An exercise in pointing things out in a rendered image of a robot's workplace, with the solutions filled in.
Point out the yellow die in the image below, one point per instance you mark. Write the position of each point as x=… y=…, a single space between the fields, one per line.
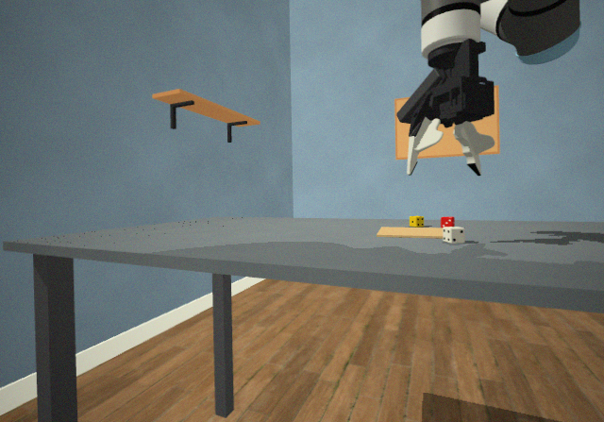
x=416 y=221

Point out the white die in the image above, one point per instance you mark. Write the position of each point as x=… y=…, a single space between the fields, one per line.
x=453 y=235

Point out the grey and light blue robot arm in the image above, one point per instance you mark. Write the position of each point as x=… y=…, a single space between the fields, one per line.
x=540 y=30

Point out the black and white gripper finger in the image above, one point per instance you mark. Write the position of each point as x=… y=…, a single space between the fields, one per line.
x=423 y=133
x=472 y=143

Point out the tan flat mat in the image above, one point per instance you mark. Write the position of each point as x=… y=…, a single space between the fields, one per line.
x=411 y=232

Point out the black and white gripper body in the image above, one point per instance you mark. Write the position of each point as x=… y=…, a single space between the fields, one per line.
x=464 y=97

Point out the red die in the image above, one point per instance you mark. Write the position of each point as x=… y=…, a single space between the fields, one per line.
x=447 y=222

